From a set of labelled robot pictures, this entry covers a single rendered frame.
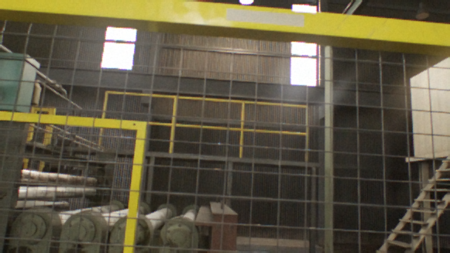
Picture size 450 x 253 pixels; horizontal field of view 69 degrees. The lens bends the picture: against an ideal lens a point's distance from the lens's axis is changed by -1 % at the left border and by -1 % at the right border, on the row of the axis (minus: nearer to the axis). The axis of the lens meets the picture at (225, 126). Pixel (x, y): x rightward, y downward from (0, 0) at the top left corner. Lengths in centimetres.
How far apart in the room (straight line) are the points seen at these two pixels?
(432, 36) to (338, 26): 20
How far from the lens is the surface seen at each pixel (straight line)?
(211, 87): 1113
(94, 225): 251
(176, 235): 238
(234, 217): 224
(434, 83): 1003
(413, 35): 81
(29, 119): 222
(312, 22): 73
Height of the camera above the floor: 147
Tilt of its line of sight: 11 degrees up
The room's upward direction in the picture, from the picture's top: 4 degrees clockwise
